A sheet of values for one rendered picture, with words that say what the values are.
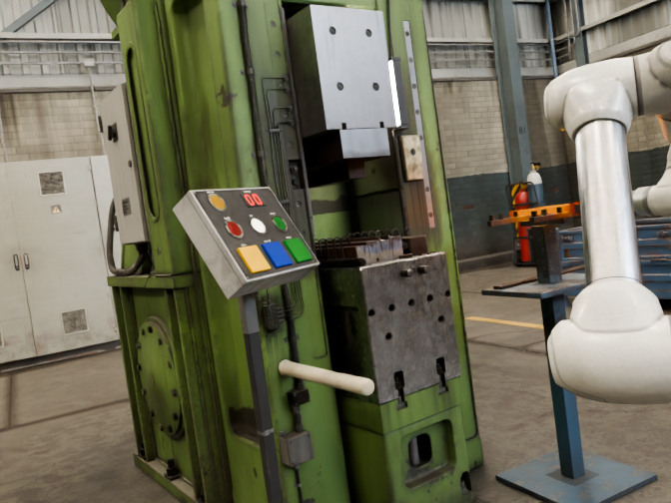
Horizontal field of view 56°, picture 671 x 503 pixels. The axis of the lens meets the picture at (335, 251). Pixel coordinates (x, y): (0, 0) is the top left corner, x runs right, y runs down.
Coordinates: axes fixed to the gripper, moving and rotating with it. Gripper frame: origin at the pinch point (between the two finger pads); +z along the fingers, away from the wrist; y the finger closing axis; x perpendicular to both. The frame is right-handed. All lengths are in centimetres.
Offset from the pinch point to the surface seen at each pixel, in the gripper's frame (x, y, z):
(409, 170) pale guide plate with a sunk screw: 22, -36, 48
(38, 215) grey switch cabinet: 53, -152, 557
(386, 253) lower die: -7, -60, 33
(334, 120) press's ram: 39, -74, 30
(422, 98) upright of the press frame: 50, -22, 53
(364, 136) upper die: 33, -62, 32
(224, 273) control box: -2, -126, -1
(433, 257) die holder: -10, -43, 29
